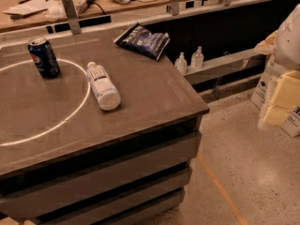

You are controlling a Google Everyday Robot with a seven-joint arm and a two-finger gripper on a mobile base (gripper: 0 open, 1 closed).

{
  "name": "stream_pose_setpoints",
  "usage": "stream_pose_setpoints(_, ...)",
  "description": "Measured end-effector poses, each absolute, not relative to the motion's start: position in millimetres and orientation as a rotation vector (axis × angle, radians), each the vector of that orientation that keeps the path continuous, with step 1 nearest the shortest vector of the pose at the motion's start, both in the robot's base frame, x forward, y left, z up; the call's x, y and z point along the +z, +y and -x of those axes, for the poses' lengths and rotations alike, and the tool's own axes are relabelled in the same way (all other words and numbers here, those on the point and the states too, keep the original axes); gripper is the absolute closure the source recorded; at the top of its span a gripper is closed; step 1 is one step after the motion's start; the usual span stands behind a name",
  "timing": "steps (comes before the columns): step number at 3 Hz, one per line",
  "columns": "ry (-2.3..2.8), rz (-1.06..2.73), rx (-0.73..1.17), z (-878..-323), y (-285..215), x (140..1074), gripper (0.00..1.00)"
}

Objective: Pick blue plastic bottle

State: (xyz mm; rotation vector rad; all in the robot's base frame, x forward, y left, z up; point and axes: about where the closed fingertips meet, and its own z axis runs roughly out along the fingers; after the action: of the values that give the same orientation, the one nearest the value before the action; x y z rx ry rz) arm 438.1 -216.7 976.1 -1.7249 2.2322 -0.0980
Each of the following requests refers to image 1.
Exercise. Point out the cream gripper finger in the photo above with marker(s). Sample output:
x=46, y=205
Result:
x=287, y=93
x=276, y=116

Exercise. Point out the clear plastic water bottle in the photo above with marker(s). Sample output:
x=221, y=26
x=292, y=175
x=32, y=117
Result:
x=106, y=94

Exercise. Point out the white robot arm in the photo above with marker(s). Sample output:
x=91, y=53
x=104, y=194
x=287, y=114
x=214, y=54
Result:
x=287, y=42

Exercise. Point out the right small clear sanitizer bottle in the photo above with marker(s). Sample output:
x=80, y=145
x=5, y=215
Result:
x=197, y=58

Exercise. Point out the small clear sanitizer bottle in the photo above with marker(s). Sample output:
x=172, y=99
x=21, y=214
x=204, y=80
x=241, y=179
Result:
x=181, y=64
x=197, y=58

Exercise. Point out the left small clear sanitizer bottle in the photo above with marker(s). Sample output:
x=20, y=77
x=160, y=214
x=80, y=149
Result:
x=181, y=64

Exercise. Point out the white corovan cardboard box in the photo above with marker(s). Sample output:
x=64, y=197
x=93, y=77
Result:
x=263, y=93

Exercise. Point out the dark blue chip bag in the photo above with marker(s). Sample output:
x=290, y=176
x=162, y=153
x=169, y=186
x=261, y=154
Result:
x=140, y=40

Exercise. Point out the grey power strip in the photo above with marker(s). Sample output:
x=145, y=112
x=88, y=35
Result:
x=82, y=5

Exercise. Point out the grey drawer cabinet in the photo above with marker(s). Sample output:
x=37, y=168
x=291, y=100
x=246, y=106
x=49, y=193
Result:
x=117, y=181

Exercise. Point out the white face mask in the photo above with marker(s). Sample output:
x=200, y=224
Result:
x=55, y=13

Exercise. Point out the blue Pepsi soda can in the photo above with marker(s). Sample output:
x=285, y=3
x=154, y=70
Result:
x=43, y=57

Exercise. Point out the white papers on desk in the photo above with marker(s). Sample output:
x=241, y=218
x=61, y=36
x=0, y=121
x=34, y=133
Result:
x=30, y=7

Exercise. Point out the black pen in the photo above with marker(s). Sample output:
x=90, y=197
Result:
x=24, y=1

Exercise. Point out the grey metal bracket post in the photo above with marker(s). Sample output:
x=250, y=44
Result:
x=72, y=16

